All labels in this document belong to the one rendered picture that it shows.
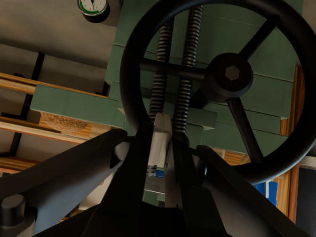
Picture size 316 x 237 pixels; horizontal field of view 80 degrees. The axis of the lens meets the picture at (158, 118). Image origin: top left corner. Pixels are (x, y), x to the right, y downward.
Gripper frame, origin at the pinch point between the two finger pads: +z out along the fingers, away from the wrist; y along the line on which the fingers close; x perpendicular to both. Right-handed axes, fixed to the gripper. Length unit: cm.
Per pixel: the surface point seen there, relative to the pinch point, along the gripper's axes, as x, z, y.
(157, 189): -13.9, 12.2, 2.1
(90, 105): -4.4, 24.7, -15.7
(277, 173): -3.3, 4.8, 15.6
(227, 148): -7.4, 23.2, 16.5
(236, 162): -15.7, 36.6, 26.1
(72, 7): 42, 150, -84
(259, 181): -4.7, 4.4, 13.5
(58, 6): 41, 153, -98
